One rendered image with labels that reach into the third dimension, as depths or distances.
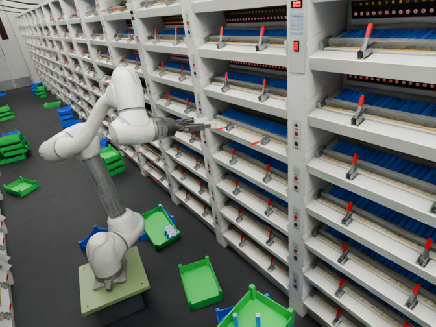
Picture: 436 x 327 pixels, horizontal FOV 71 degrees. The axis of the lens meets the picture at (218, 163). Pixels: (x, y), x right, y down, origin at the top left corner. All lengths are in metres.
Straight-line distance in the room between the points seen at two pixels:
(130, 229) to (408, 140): 1.44
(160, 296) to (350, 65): 1.63
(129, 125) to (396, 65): 0.85
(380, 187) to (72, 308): 1.83
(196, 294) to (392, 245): 1.19
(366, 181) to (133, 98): 0.86
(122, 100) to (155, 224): 1.43
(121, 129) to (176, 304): 1.18
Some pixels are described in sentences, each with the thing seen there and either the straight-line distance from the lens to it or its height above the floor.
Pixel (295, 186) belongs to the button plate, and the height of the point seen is 0.81.
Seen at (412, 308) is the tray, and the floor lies 0.54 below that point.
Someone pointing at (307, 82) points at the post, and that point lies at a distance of 1.13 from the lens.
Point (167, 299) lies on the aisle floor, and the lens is 2.02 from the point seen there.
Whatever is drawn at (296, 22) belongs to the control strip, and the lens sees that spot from 1.12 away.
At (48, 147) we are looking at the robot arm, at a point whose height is 1.03.
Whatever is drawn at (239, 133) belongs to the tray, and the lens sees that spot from 1.54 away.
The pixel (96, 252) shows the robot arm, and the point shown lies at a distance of 1.76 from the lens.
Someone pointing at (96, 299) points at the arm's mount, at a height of 0.23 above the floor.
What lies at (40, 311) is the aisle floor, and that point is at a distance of 2.32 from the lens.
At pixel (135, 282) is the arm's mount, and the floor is 0.22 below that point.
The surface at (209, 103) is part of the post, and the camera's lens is 1.72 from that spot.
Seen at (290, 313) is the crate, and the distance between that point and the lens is 1.31.
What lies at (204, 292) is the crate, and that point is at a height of 0.00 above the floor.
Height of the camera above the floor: 1.53
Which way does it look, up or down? 28 degrees down
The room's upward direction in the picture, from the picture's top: 7 degrees counter-clockwise
